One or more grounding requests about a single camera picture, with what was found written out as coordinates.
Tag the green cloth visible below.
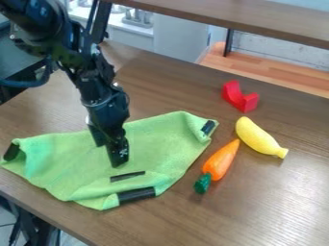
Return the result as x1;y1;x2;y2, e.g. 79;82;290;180
0;111;220;211

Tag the wooden table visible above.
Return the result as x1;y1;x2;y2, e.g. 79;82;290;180
89;0;329;58

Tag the red toy block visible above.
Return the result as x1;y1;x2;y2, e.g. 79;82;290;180
219;80;262;113

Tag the orange toy carrot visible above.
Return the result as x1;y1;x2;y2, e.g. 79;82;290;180
192;137;242;195

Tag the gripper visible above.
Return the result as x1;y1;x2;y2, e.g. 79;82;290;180
81;84;132;169

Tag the yellow toy banana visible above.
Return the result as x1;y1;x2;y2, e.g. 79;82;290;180
234;115;291;160

